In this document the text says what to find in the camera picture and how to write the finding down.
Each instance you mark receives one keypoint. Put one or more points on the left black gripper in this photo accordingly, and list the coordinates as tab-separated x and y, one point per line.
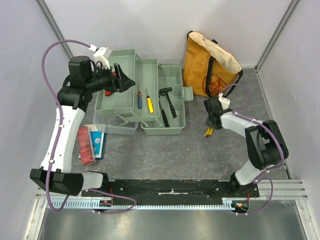
125	82

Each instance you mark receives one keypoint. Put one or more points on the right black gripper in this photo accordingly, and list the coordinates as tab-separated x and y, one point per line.
213	120

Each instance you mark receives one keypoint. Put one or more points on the yellow utility knife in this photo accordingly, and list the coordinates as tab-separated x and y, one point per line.
209	132

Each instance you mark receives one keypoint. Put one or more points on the red black utility knife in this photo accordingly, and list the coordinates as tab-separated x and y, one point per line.
108	93

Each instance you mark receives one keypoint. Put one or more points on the blue red screwdriver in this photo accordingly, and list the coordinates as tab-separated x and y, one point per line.
139	100

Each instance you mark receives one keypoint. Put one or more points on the yellow handled screwdriver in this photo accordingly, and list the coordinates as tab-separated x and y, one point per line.
149	102

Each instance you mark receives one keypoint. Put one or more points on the green plastic tool box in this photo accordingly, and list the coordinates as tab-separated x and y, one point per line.
119	112

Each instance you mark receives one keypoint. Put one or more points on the claw hammer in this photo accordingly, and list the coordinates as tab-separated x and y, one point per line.
164	116

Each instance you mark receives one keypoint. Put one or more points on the black rubber mallet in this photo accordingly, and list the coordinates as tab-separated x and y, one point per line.
166	91

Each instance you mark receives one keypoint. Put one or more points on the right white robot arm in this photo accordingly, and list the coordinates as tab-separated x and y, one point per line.
266	147

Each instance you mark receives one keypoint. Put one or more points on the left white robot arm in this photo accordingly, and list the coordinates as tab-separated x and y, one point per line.
84	79

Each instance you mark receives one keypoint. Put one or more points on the yellow tote bag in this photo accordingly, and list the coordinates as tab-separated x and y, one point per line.
208	68

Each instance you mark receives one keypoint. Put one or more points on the blue white box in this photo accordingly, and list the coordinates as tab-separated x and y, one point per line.
98	139

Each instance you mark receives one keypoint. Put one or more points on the red box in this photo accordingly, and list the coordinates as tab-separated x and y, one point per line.
86	150

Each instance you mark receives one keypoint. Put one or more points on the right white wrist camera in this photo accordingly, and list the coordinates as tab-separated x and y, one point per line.
225	103

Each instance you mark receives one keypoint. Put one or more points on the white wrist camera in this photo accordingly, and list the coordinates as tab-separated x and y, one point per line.
101	54
225	103

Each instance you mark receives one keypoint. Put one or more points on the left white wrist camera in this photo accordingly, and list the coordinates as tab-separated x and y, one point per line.
101	54

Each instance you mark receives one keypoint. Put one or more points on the aluminium frame rail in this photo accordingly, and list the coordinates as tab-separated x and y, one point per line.
280	189

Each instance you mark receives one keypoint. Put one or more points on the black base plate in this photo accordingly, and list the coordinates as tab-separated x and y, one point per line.
174	192

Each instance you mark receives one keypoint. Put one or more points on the blue cable duct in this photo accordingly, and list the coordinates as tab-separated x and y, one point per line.
96	204

